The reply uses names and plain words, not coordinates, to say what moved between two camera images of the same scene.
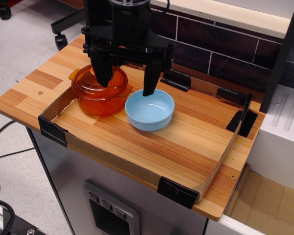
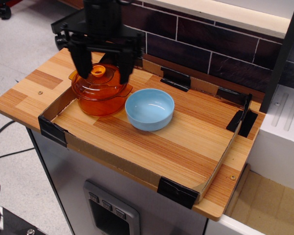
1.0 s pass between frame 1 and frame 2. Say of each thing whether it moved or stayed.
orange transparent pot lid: stayed
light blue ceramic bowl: stayed
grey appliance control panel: stayed
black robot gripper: moved
